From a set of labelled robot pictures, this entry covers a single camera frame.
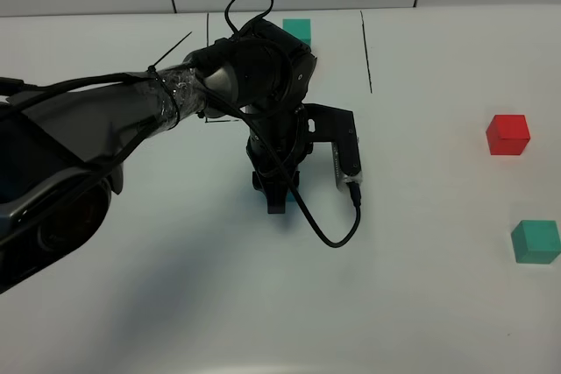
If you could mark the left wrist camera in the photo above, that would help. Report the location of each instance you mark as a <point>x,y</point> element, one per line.
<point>337,127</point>

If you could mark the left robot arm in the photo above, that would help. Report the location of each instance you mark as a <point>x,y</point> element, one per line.
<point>63,146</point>

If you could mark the template green cube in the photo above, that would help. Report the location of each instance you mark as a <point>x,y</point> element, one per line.
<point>299,28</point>

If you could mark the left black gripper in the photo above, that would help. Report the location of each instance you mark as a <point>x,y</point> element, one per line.
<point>285,132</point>

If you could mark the red cube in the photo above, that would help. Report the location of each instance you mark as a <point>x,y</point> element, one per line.
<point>507,135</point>

